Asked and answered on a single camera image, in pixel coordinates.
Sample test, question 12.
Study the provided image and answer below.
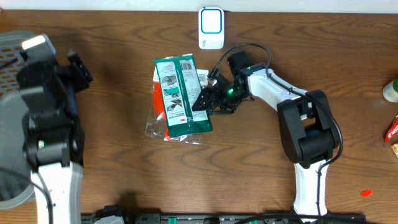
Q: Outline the green grip gloves package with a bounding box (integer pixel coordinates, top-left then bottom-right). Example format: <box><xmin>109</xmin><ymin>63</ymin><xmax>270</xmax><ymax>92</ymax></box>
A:
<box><xmin>154</xmin><ymin>54</ymin><xmax>213</xmax><ymax>138</ymax></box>

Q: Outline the red dustpan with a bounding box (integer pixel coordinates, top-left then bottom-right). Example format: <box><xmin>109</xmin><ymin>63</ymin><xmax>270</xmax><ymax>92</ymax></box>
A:
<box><xmin>145</xmin><ymin>69</ymin><xmax>203</xmax><ymax>144</ymax></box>

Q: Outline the red snack stick packet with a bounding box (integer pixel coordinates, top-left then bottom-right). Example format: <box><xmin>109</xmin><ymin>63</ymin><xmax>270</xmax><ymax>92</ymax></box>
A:
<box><xmin>384</xmin><ymin>115</ymin><xmax>398</xmax><ymax>142</ymax></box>

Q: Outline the orange tissue pack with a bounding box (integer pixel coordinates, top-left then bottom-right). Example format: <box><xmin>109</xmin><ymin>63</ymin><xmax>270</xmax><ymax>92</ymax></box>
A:
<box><xmin>391</xmin><ymin>143</ymin><xmax>398</xmax><ymax>157</ymax></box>

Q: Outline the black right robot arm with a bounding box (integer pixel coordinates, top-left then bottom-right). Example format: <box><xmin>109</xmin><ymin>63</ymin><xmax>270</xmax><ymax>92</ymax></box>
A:
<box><xmin>191</xmin><ymin>50</ymin><xmax>343</xmax><ymax>222</ymax></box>

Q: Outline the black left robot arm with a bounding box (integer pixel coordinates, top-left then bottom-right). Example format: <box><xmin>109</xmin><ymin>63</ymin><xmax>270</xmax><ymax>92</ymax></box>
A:
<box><xmin>17</xmin><ymin>47</ymin><xmax>93</xmax><ymax>223</ymax></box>

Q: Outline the white barcode scanner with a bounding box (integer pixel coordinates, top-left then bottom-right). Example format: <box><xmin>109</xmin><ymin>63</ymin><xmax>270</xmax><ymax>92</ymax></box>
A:
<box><xmin>198</xmin><ymin>7</ymin><xmax>225</xmax><ymax>50</ymax></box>

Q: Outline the grey plastic basket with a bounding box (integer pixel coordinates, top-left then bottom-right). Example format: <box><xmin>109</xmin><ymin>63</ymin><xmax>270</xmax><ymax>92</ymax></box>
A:
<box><xmin>0</xmin><ymin>30</ymin><xmax>57</xmax><ymax>210</ymax></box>

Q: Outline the red sticker on table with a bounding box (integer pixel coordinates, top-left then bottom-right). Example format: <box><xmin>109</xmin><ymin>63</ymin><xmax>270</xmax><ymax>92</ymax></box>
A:
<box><xmin>361</xmin><ymin>189</ymin><xmax>373</xmax><ymax>197</ymax></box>

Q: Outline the black right camera cable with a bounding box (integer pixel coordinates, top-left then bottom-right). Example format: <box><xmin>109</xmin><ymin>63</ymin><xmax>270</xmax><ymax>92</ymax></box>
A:
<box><xmin>207</xmin><ymin>42</ymin><xmax>345</xmax><ymax>218</ymax></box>

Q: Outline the black mounting rail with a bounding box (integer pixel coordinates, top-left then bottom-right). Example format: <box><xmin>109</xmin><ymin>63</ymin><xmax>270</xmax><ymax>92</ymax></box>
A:
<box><xmin>81</xmin><ymin>205</ymin><xmax>368</xmax><ymax>224</ymax></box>

